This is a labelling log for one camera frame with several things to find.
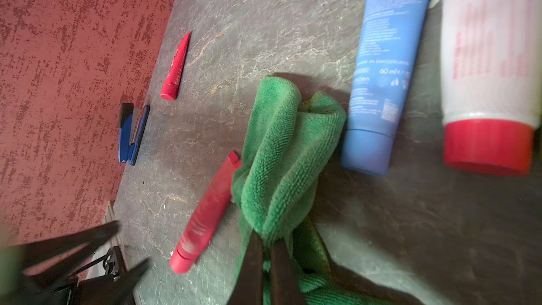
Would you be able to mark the red pink tube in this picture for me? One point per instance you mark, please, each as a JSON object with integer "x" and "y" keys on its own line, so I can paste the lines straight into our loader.
{"x": 206, "y": 218}

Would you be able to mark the white tube red cap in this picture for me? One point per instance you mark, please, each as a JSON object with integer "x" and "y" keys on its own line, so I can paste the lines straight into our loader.
{"x": 490, "y": 69}

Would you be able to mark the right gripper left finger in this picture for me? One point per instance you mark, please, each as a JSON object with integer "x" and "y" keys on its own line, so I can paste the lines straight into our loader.
{"x": 249, "y": 287}

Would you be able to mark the blue stapler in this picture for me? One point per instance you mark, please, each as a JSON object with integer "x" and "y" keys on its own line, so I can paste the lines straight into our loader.
{"x": 131, "y": 131}

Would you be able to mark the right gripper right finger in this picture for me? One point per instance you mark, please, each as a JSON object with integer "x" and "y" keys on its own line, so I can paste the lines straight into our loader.
{"x": 284, "y": 281}

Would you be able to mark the dark red tube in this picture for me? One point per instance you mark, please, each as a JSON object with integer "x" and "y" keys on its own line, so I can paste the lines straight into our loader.
{"x": 170, "y": 88}

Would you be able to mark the aluminium front rail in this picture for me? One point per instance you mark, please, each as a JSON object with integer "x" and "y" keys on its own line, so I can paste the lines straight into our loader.
{"x": 115, "y": 263}

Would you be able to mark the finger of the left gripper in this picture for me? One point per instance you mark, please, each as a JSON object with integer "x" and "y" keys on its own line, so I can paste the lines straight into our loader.
{"x": 107, "y": 290}
{"x": 40, "y": 251}

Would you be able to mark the green microfiber cloth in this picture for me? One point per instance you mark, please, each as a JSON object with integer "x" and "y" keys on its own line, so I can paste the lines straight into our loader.
{"x": 287, "y": 145}

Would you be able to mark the blue tube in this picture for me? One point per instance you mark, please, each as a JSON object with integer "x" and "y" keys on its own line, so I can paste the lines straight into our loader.
{"x": 386, "y": 56}

